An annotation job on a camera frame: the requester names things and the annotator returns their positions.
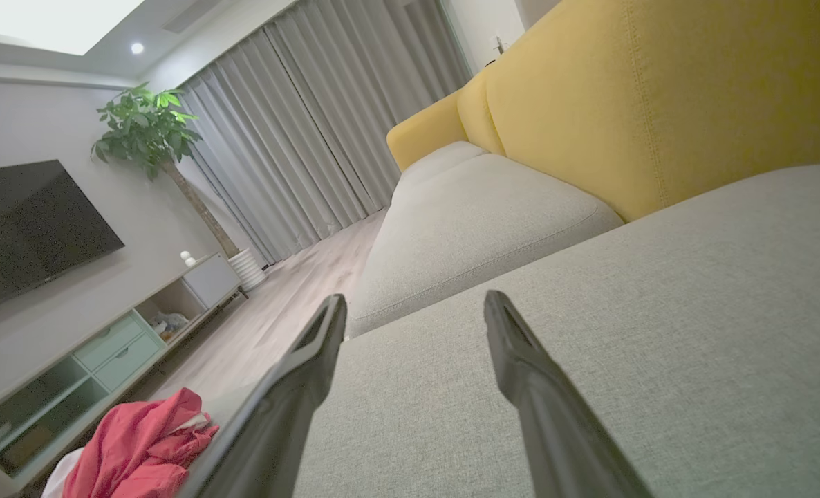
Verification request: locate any white ribbed plant pot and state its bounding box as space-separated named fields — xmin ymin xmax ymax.
xmin=227 ymin=248 xmax=268 ymax=293

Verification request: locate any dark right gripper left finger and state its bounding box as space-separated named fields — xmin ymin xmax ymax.
xmin=178 ymin=293 xmax=348 ymax=498

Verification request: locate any ceiling air vent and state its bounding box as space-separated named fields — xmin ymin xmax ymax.
xmin=161 ymin=0 xmax=224 ymax=34

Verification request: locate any yellow sofa armrest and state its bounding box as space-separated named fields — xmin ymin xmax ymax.
xmin=386 ymin=90 xmax=468 ymax=172

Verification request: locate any bright ceiling light panel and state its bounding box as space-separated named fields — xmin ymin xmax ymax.
xmin=0 ymin=0 xmax=145 ymax=57

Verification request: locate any red shorts white stripe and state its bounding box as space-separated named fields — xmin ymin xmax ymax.
xmin=82 ymin=387 xmax=221 ymax=478

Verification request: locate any black flat screen television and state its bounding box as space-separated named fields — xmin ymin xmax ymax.
xmin=0 ymin=160 xmax=126 ymax=320

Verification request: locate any white and mint TV cabinet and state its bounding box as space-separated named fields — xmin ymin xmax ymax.
xmin=0 ymin=251 xmax=249 ymax=493

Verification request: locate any yellow sofa back cushion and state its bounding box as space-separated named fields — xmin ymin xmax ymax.
xmin=485 ymin=0 xmax=820 ymax=223
xmin=456 ymin=68 xmax=507 ymax=157

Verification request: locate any grey pleated curtain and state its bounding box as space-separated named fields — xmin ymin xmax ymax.
xmin=175 ymin=28 xmax=384 ymax=267
xmin=265 ymin=0 xmax=473 ymax=208

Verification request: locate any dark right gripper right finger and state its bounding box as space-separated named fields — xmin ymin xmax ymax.
xmin=483 ymin=290 xmax=654 ymax=498

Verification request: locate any pale soft toy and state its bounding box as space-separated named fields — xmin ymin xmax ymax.
xmin=151 ymin=311 xmax=189 ymax=341

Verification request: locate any green leafy indoor tree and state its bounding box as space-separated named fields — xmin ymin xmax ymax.
xmin=91 ymin=82 xmax=242 ymax=260

